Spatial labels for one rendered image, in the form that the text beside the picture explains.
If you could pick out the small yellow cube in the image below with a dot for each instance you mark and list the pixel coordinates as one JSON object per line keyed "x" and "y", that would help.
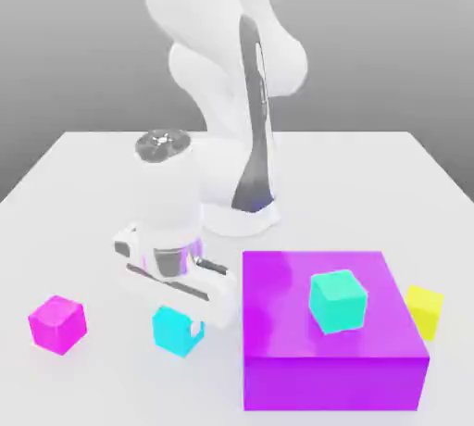
{"x": 426, "y": 309}

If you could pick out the large purple box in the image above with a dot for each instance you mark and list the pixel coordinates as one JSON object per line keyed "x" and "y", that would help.
{"x": 333, "y": 359}

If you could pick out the small magenta cube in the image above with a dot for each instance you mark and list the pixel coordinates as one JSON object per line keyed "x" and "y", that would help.
{"x": 57, "y": 324}

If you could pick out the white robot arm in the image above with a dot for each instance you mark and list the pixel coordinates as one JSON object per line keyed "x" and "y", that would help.
{"x": 207, "y": 74}

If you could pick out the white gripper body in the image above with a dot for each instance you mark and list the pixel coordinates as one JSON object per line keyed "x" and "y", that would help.
{"x": 192, "y": 294}

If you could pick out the small cyan cube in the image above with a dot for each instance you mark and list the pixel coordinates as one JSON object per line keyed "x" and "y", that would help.
{"x": 170, "y": 331}

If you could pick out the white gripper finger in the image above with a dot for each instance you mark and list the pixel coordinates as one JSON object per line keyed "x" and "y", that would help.
{"x": 195, "y": 328}

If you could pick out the small turquoise cube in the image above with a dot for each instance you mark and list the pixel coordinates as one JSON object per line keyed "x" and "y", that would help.
{"x": 337, "y": 302}

